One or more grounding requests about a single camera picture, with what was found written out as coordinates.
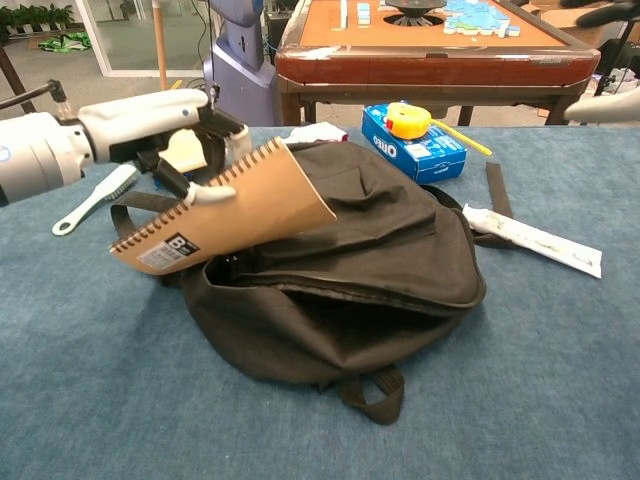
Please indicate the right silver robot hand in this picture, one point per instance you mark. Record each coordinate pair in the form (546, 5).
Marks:
(610, 107)

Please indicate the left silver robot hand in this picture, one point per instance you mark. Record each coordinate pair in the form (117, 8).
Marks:
(135, 120)

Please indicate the brown spiral notebook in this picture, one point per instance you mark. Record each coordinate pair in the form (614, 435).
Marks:
(250, 210)

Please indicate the black fabric backpack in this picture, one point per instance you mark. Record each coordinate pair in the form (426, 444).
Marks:
(350, 280)

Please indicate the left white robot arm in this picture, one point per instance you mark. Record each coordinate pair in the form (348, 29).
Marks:
(35, 155)

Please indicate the black tripod stand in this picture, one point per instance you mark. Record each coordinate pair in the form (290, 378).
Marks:
(607, 82)

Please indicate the cream plastic lunch box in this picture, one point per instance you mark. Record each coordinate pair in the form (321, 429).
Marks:
(182, 150)

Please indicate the wooden pole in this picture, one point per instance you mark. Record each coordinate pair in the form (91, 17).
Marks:
(160, 45)

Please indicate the small blue wrapped item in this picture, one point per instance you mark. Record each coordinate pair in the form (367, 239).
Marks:
(192, 176)

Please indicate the white framed glass door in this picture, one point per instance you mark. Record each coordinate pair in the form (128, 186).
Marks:
(135, 35)

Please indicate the brown cardboard box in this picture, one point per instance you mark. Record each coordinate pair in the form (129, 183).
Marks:
(560, 20)

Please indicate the green cloth bundle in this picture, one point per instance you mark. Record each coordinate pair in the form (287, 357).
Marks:
(65, 42)

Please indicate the mint green scrub brush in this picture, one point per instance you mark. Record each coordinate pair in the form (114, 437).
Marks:
(80, 212)

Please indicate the blue grey machine base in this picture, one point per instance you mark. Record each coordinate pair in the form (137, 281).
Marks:
(240, 75)

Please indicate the dark slanted furniture leg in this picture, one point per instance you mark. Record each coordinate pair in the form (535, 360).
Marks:
(12, 75)

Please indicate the green potted plants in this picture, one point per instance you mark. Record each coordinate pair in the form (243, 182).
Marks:
(35, 17)

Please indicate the white toothpaste tube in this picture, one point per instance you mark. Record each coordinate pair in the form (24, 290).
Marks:
(540, 240)

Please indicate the blue mahjong tile pile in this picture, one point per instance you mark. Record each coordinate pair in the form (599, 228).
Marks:
(475, 17)

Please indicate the white red snack pouch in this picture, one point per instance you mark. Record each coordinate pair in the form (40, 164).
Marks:
(320, 132)

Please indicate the blue Oreo cookie box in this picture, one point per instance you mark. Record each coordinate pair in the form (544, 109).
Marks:
(430, 155)

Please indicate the brown mahjong table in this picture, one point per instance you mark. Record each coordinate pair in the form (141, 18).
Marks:
(425, 65)

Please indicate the yellow tape measure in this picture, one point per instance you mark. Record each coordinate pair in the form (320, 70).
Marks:
(407, 122)

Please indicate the black mahjong table hub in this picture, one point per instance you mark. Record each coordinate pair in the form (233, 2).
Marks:
(412, 10)

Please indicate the blue carpet table cover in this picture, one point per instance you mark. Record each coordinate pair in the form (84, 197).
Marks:
(75, 350)

